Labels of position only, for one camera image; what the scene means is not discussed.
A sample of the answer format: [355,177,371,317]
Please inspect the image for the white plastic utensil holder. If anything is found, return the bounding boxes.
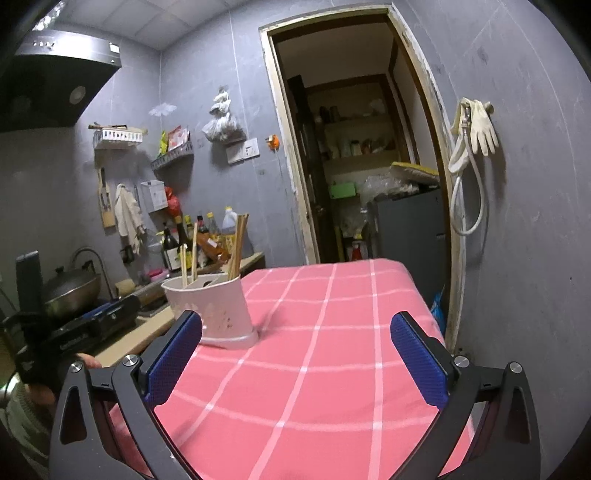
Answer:
[162,273,259,350]

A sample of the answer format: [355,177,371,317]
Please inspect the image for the long bamboo chopstick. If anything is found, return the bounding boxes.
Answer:
[190,222,198,283]

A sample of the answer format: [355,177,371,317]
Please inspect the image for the thin wooden chopstick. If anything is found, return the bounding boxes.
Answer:
[179,243,188,288]

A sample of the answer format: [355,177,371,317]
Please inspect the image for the person's hand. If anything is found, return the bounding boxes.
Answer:
[25,353,102,407]

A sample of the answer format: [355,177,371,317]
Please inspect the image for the portable gas stove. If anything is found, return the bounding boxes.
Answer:
[50,295,141,353]

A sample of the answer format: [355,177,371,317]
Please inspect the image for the metal wok pot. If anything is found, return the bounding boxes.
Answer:
[41,267,101,317]

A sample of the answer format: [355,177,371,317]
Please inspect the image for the pink checked tablecloth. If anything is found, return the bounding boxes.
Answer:
[105,257,477,480]

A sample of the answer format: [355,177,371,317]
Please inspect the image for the dark wine bottle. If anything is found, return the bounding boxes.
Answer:
[162,224,181,272]

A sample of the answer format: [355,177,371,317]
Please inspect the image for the wooden knife holder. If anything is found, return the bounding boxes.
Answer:
[97,167,116,229]

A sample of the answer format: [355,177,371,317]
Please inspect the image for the hanging white cloth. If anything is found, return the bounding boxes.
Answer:
[114,183,146,255]

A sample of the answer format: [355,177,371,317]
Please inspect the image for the yellow label sauce bottle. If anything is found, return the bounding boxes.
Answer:
[174,215,192,270]

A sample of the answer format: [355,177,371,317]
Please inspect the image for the dark grey cabinet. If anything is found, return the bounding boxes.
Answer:
[368,189,447,304]

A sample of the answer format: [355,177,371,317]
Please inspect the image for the red plastic bag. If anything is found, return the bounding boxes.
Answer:
[164,186,182,218]

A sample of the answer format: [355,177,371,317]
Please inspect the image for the large clear oil jug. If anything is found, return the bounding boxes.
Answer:
[221,206,238,253]

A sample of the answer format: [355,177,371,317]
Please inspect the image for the green box on shelf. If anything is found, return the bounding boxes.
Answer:
[329,182,356,200]

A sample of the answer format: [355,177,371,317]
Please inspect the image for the white rubber gloves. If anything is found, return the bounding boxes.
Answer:
[448,97,499,175]

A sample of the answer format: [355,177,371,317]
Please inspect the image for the black range hood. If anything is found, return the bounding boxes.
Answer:
[1,30,121,132]

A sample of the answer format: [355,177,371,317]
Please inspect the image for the hanging plastic bag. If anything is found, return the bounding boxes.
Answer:
[201,87,245,145]

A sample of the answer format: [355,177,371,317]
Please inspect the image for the white wall box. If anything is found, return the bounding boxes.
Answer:
[140,180,168,213]

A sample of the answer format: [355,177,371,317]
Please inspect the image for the grey wall shelf basket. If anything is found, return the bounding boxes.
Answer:
[150,141,193,171]

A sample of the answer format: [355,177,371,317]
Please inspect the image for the white wall rack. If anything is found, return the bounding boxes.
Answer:
[88,123,148,150]

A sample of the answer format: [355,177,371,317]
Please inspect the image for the white wall socket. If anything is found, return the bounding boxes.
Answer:
[226,138,260,165]

